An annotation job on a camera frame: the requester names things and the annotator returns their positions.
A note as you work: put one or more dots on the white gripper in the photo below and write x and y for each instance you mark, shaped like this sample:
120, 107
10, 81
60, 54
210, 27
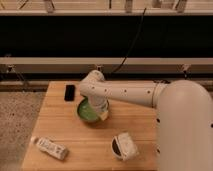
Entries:
100, 106

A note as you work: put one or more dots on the green ceramic bowl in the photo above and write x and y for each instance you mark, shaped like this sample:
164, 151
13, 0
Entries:
86, 113

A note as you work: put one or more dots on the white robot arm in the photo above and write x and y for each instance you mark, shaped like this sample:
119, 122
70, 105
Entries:
184, 117

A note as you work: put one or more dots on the black smartphone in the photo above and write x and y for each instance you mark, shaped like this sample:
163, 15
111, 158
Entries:
69, 93

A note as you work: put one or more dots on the white plastic bottle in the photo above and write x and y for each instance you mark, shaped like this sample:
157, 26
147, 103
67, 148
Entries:
47, 146

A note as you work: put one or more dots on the white wall outlet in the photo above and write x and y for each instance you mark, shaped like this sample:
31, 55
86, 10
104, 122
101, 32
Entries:
99, 68

